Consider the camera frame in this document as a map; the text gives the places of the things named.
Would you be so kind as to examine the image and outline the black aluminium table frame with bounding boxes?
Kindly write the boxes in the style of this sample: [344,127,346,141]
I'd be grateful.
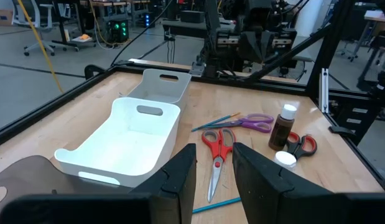
[0,0,385,192]

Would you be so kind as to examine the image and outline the red handled scissors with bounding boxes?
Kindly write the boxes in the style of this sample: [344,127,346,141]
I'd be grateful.
[200,127,237,203]

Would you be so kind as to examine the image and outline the blue handled paintbrush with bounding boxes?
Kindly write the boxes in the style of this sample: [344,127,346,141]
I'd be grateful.
[192,197,242,215]

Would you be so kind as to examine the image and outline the brown paint bottle white cap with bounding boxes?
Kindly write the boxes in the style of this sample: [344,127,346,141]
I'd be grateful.
[267,103,298,152]

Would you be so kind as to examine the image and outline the teal pencil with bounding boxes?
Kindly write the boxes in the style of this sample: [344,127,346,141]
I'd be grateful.
[191,111,242,133]

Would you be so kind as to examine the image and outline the cardboard box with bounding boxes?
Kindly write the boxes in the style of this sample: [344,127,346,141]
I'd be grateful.
[0,9,14,27]

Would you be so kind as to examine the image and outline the black table edge bracket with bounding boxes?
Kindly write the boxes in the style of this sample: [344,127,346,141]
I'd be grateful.
[328,125,357,138]

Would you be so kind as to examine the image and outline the yellow cable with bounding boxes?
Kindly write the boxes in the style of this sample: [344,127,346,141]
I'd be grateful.
[17,0,65,93]

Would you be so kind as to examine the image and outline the green paint bottle white cap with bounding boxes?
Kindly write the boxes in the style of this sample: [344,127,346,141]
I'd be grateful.
[274,150,298,171]

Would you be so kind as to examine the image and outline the black and red scissors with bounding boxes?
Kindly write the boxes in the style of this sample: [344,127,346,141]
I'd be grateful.
[284,131,318,161]

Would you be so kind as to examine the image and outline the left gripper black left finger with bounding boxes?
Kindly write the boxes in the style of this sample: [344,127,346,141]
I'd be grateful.
[129,142,198,224]

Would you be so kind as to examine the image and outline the grey background desk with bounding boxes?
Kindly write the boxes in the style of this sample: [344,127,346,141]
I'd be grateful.
[160,18,239,40]

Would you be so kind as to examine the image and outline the dark translucent plastic bin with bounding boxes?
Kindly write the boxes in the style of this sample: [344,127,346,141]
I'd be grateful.
[0,154,132,224]

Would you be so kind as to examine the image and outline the device with blue lights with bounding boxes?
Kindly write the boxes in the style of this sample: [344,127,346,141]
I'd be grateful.
[143,12,156,29]

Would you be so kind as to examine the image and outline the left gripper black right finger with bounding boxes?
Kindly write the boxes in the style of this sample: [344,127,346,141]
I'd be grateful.
[231,142,348,224]

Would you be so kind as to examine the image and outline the white plastic bin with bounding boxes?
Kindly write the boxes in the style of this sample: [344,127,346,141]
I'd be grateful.
[54,96,182,189]
[126,68,192,110]

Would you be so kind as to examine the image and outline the black curved clamp handle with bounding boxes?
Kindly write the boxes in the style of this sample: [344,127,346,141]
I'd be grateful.
[84,63,106,80]

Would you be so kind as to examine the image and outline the black rolling stand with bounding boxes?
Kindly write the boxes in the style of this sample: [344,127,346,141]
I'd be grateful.
[51,0,97,52]

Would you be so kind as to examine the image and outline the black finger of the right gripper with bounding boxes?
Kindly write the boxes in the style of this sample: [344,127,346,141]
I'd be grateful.
[246,31,262,62]
[260,31,276,62]

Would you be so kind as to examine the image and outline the computer with green lights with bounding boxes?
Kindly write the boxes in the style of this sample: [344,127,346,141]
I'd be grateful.
[105,18,130,44]

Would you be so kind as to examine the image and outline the white office chair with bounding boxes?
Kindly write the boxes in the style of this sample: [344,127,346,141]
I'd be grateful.
[11,0,70,57]

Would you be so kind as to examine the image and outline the wooden side table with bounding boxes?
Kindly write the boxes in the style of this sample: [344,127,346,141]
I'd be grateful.
[353,9,385,63]

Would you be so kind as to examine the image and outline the silver aluminium bracket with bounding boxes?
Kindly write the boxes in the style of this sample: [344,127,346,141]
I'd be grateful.
[318,68,330,114]

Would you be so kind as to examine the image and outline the purple handled scissors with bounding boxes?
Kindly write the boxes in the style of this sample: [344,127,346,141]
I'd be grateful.
[207,113,275,134]

